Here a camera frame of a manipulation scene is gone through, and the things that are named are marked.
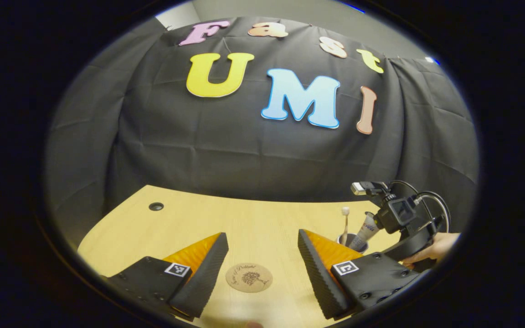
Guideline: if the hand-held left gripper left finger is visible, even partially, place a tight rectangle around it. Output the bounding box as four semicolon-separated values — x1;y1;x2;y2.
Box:
105;232;230;322

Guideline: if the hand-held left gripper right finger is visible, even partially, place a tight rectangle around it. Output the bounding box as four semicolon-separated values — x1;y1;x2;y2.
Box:
297;229;422;321

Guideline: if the white toothpaste tube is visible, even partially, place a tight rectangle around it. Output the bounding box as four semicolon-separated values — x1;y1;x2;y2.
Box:
349;211;380;252

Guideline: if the white cup with wooden handle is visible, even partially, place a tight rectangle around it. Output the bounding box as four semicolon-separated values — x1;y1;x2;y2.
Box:
337;233;369;254

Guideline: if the clear toothbrush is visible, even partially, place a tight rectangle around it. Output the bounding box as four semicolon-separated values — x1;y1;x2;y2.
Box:
340;206;351;246

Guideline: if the wooden desktop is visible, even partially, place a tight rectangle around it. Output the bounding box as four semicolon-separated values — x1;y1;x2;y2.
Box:
77;184;411;328

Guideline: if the black backdrop cloth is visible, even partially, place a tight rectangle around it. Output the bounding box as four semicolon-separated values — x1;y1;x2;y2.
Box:
44;16;479;251

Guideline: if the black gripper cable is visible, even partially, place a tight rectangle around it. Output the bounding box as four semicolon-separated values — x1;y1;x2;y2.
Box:
390;180;452;233

